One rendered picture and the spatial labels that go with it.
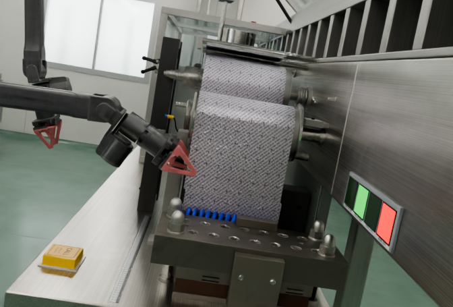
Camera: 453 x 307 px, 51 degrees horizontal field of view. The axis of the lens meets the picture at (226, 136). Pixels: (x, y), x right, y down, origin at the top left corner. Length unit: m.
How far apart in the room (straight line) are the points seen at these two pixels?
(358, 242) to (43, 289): 0.82
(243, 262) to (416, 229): 0.39
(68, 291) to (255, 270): 0.37
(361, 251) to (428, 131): 0.74
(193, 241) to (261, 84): 0.56
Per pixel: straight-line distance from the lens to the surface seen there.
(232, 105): 1.13
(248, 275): 0.99
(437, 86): 0.72
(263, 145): 1.13
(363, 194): 0.88
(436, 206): 0.67
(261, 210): 1.17
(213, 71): 1.35
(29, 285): 1.04
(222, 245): 0.98
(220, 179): 1.14
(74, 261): 1.10
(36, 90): 1.15
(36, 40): 1.65
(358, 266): 1.42
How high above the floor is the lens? 1.37
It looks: 8 degrees down
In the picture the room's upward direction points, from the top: 10 degrees clockwise
